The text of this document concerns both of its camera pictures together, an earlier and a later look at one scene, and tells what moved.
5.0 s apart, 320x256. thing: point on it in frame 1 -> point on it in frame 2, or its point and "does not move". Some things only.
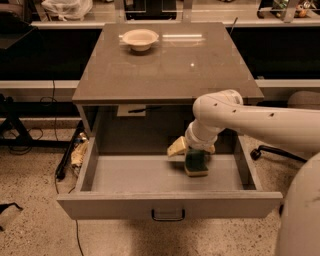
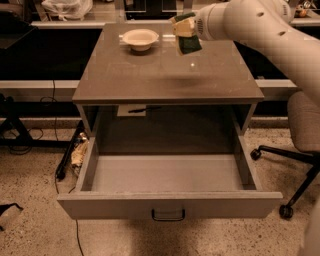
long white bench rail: (73, 84) does not move
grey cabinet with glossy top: (162, 64) does not move
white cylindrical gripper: (199, 144) -> (201, 27)
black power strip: (61, 169) does not move
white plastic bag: (67, 8) does not move
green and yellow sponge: (196, 163) -> (184, 29)
